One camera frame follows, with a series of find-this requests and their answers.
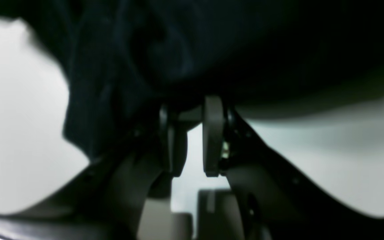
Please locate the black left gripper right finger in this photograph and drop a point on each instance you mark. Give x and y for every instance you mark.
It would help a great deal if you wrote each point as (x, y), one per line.
(275, 199)

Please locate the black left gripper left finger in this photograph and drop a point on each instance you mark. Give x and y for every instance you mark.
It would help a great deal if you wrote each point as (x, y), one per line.
(105, 201)

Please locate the black T-shirt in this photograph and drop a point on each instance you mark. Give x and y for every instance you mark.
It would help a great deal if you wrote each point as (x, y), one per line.
(123, 58)

